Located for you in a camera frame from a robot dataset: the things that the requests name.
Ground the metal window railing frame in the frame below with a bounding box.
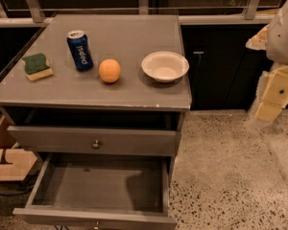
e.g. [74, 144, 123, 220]
[0, 0, 286, 28]

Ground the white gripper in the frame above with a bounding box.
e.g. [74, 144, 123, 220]
[246, 9, 288, 123]

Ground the black floor cable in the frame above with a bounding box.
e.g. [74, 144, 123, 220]
[0, 172, 39, 197]

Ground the open grey middle drawer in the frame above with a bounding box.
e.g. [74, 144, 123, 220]
[13, 153, 177, 230]

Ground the green yellow sponge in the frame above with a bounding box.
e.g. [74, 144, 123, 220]
[22, 53, 53, 81]

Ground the orange fruit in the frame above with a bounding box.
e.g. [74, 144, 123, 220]
[99, 59, 121, 83]

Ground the light wooden furniture piece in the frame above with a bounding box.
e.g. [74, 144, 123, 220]
[0, 116, 37, 181]

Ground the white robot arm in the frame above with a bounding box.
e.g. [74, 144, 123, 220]
[246, 0, 288, 123]

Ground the grey drawer cabinet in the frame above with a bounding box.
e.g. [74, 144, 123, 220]
[0, 13, 193, 230]

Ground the white paper bowl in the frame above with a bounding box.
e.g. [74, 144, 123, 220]
[141, 51, 189, 82]

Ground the dark background cabinet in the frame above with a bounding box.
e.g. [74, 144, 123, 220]
[180, 23, 288, 111]

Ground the blue pepsi can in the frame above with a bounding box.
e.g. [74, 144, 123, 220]
[67, 30, 93, 71]

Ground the grey top drawer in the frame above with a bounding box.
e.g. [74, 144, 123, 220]
[8, 126, 180, 156]

